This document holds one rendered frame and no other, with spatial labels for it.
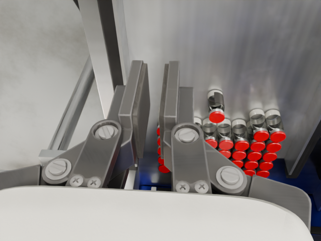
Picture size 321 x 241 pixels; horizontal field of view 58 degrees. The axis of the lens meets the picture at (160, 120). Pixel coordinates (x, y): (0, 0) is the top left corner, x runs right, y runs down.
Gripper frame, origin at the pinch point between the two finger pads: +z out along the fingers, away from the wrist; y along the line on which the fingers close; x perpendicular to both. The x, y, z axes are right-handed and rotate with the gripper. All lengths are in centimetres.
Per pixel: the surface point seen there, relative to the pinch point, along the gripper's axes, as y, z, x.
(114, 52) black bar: -7.1, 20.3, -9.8
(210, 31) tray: 4.4, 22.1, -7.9
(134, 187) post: -6.8, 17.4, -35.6
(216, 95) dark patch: 5.9, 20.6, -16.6
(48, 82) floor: -72, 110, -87
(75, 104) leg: -31, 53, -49
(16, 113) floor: -101, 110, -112
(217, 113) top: 5.9, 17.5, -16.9
